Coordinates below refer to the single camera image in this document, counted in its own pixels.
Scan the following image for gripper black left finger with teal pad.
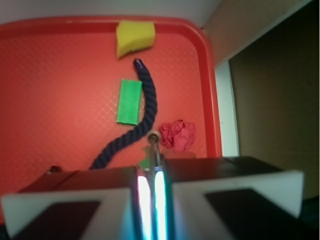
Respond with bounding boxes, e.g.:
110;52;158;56
1;167;153;240

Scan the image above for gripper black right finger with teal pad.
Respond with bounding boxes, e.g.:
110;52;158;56
157;157;320;240

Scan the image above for silver keys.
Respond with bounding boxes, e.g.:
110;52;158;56
137;130;164;179

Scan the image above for black leather wallet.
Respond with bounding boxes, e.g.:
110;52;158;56
46;165;62;175

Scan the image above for crumpled red cloth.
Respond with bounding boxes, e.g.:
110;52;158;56
159;120;196;153

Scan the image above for green rectangular block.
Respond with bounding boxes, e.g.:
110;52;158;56
116;79;142;125

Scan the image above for yellow sponge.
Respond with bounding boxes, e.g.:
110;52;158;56
115;20;156;59

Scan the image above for dark navy rope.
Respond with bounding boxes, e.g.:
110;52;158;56
89;58;158;171

